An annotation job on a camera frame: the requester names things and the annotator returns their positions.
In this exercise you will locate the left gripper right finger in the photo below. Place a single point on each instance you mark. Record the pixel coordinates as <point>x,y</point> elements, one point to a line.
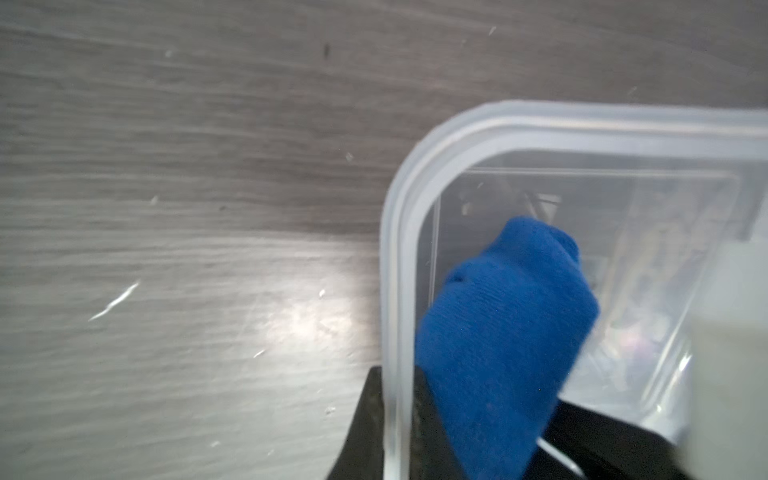
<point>432,454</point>

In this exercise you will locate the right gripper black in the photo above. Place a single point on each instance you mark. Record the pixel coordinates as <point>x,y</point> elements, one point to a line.
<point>589,445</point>

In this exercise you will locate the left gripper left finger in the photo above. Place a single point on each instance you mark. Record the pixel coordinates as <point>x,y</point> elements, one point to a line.
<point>361,456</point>

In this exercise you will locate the blue cleaning cloth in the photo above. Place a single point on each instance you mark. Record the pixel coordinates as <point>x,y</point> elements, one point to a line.
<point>499,341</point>

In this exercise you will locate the clear rectangular lunch box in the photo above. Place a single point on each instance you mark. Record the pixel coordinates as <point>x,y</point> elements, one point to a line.
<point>649,194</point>

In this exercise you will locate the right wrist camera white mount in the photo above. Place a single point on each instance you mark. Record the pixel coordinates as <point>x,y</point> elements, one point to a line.
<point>726,437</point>

